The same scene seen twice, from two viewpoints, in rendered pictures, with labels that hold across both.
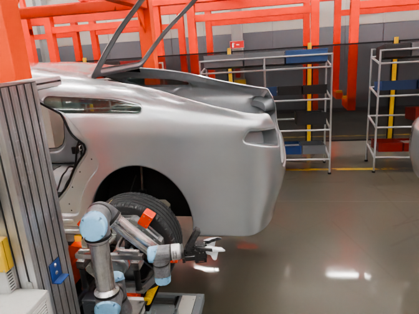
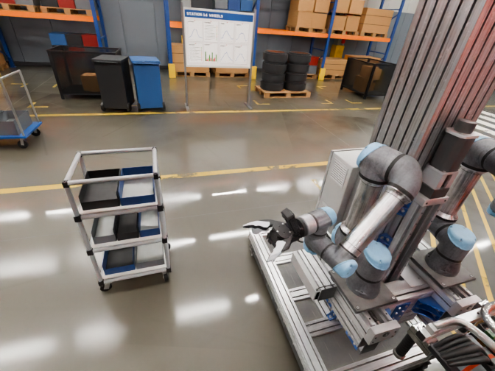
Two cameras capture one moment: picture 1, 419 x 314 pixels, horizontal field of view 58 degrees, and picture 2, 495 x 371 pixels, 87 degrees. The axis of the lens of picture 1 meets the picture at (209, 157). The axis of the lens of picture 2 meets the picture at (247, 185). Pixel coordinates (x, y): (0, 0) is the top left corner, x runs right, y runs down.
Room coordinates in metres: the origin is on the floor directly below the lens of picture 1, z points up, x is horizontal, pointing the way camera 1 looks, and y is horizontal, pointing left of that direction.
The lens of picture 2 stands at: (2.07, -0.37, 1.83)
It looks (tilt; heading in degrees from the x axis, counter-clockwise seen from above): 33 degrees down; 150
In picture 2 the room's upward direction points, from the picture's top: 5 degrees clockwise
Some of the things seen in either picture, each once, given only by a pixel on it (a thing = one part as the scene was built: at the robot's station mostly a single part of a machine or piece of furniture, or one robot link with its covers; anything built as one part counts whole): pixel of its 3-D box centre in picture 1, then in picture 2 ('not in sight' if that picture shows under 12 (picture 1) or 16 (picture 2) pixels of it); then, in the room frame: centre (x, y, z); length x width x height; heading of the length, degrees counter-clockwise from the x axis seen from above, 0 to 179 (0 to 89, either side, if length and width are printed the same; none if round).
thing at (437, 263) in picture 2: not in sight; (445, 258); (1.76, 1.02, 0.87); 0.15 x 0.15 x 0.10
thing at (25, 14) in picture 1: (71, 9); not in sight; (5.16, 1.62, 2.68); 1.77 x 0.10 x 0.12; 80
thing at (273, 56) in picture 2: not in sight; (284, 73); (-4.34, 4.25, 0.55); 1.40 x 0.80 x 1.09; 81
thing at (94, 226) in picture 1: (102, 263); (363, 205); (1.53, 0.52, 1.19); 0.15 x 0.12 x 0.55; 4
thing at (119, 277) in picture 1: (113, 286); (372, 259); (1.66, 0.53, 0.98); 0.13 x 0.12 x 0.14; 4
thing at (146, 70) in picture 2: not in sight; (147, 84); (-3.90, 0.51, 0.49); 0.64 x 0.54 x 0.97; 176
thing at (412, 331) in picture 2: (137, 262); (424, 338); (1.97, 0.47, 0.93); 0.09 x 0.05 x 0.05; 170
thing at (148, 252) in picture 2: not in sight; (129, 222); (0.42, -0.38, 0.50); 0.54 x 0.42 x 1.00; 80
